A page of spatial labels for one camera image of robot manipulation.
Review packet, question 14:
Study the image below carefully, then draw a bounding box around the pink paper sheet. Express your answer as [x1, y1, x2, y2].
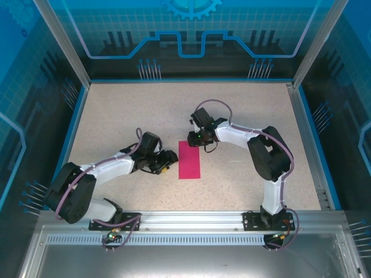
[177, 140, 201, 180]

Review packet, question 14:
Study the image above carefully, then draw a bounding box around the blue table edge strip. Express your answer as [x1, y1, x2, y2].
[297, 86, 343, 211]
[48, 85, 89, 211]

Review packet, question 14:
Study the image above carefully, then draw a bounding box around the blue printed back panel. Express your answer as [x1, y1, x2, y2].
[48, 0, 323, 81]

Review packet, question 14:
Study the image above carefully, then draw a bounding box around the grey metal tray panel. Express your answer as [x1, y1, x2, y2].
[17, 224, 365, 278]

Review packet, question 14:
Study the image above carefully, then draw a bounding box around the blue printed side panel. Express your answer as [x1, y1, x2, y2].
[301, 0, 371, 261]
[0, 0, 88, 278]

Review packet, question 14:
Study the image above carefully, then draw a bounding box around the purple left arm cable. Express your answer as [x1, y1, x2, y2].
[54, 128, 143, 251]

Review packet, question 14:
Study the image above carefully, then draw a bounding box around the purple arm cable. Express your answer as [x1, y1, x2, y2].
[54, 128, 143, 251]
[196, 99, 300, 250]

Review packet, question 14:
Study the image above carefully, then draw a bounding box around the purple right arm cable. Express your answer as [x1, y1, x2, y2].
[196, 99, 300, 250]

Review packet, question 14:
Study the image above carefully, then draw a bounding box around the aluminium mounting rail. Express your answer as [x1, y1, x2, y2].
[38, 210, 346, 232]

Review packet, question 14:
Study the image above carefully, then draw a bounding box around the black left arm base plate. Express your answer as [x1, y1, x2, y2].
[88, 212, 142, 232]

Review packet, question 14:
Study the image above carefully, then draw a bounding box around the cable connector with green light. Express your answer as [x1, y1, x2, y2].
[106, 228, 122, 243]

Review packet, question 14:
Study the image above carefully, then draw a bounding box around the slotted metal cable duct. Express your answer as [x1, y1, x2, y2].
[46, 235, 343, 246]

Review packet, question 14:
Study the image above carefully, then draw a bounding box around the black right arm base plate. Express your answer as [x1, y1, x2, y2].
[242, 210, 301, 232]

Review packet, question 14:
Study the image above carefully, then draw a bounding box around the aluminium side rail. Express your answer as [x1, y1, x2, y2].
[286, 82, 333, 211]

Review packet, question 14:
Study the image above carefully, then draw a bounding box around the aluminium frame post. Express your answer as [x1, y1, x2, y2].
[292, 0, 348, 89]
[32, 0, 92, 87]

